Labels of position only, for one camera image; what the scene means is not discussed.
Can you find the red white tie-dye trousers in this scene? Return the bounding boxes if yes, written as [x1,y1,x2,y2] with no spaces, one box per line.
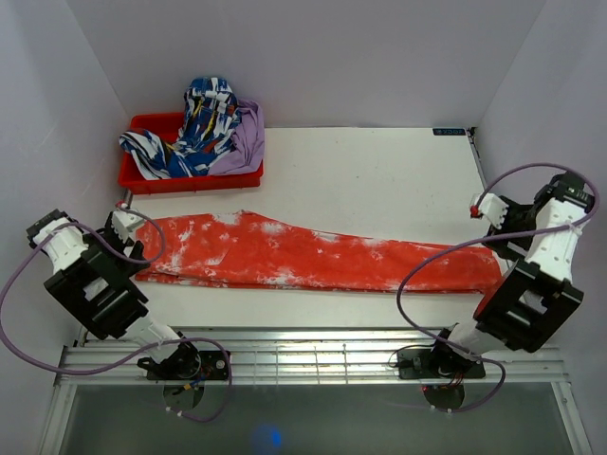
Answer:
[136,211,501,293]

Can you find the red plastic bin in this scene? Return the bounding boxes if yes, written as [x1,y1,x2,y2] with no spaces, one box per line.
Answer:
[118,112,264,195]

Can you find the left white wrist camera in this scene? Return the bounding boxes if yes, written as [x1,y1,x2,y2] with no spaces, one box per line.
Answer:
[110,202,145,244]

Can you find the aluminium rail frame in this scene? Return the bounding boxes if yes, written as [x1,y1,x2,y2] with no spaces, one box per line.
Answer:
[39,189,594,455]

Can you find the blue white patterned trousers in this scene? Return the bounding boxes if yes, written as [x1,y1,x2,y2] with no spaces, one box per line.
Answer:
[119,77,242,180]

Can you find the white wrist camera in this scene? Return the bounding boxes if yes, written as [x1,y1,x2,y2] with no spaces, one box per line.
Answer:
[110,202,145,244]
[469,193,509,228]

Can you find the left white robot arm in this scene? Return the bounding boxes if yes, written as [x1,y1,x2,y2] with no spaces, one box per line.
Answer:
[27,206,202,380]

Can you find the purple folded garment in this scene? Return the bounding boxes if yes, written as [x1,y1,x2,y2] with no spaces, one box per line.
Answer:
[208,99,266,176]

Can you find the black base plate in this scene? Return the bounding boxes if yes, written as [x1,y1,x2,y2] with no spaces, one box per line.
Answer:
[396,347,486,379]
[138,350,229,382]

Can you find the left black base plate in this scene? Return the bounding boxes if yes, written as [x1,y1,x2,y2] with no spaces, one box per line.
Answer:
[138,350,229,382]

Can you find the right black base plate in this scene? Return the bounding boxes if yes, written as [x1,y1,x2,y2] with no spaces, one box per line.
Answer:
[396,347,486,379]

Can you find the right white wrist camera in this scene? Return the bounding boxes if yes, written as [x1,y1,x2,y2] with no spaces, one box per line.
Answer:
[469,193,509,228]

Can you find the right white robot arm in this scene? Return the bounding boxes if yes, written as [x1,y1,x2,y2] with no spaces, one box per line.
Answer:
[428,172,595,376]

